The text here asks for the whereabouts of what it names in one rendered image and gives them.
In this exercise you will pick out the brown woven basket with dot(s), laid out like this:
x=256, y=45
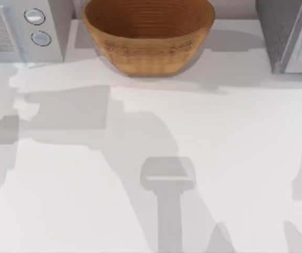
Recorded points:
x=149, y=50

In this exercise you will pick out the round metal microwave knob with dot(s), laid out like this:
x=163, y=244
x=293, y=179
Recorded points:
x=34, y=16
x=41, y=38

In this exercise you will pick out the grey cabinet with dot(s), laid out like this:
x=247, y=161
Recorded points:
x=280, y=34

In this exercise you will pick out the pale microwave oven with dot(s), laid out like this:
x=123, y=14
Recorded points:
x=56, y=31

